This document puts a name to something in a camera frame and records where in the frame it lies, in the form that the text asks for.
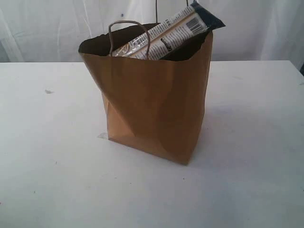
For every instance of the blue white spaghetti packet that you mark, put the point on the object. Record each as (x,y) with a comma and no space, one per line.
(168,36)

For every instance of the large brown paper shopping bag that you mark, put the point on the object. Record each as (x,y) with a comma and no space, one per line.
(156,106)

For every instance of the clear tape piece on table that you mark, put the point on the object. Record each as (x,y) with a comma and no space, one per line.
(103,136)

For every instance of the white backdrop curtain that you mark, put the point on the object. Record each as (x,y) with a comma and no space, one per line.
(52,30)

